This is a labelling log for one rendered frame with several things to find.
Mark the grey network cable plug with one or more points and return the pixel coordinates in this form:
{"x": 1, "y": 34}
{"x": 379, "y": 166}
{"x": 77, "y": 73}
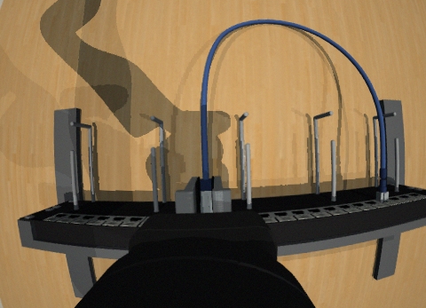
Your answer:
{"x": 206, "y": 196}

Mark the blue patch cord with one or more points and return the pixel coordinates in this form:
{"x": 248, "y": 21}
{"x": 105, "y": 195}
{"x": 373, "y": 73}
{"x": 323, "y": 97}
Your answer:
{"x": 204, "y": 91}

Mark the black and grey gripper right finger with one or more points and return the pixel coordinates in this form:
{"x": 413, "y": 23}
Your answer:
{"x": 221, "y": 197}

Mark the black patch panel rack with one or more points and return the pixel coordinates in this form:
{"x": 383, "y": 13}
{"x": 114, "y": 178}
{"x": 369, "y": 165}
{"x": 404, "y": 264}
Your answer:
{"x": 302, "y": 223}

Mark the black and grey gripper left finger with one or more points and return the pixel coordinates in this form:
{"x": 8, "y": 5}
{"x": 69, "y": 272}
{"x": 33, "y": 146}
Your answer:
{"x": 189, "y": 199}

